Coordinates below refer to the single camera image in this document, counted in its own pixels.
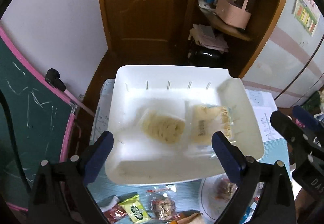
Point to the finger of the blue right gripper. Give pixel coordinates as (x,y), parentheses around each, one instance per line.
(306,118)

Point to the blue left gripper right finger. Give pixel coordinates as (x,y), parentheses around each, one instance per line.
(231,158)

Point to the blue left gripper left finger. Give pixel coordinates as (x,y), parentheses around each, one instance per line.
(96,155)

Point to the orange white oats bar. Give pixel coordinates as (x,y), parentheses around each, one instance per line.
(195,218)

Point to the clear nut bag on plate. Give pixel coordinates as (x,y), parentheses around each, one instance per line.
(224,189)

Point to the clear-wrapped biscuit pack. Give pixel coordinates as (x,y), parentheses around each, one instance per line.
(209,119)

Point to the green wrapped snack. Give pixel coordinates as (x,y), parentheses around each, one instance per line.
(135,210)

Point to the red brown snack packet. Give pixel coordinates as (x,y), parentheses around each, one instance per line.
(113,211)

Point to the white plastic storage bin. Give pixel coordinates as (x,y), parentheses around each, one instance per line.
(137,159)

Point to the clear-wrapped yellow cracker pack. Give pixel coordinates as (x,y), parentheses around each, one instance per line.
(163,127)

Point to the clear nut snack bag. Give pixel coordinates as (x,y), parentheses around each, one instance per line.
(161,202)

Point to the black chalkboard knob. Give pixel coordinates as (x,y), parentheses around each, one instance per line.
(52,77)

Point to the folded pink cloths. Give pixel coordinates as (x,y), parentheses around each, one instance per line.
(204,36)

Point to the wooden corner shelf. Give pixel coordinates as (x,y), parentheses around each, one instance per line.
(241,29)

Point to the brown wooden door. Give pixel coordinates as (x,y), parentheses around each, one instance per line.
(144,27)

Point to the green chalkboard pink frame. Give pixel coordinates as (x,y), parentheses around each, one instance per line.
(42,122)

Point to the colourful wall poster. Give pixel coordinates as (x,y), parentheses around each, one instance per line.
(308,14)

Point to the pink handled basket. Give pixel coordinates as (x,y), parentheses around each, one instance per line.
(233,12)

